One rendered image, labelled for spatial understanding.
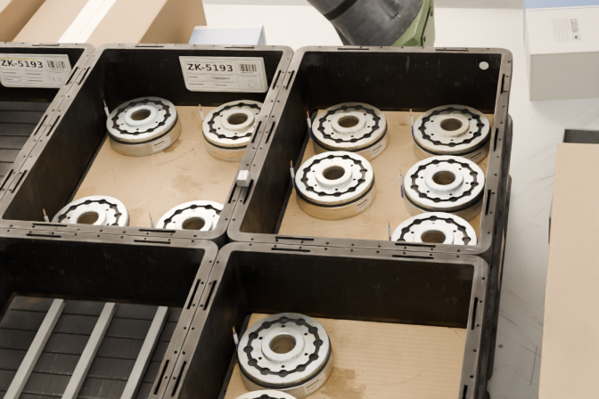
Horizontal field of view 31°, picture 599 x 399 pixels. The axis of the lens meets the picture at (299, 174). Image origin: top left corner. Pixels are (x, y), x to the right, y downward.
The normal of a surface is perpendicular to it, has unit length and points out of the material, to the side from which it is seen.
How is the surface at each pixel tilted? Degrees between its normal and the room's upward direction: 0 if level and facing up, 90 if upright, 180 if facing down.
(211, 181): 0
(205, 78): 90
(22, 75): 90
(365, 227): 0
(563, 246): 0
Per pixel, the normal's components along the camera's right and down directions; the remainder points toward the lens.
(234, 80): -0.21, 0.64
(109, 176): -0.12, -0.77
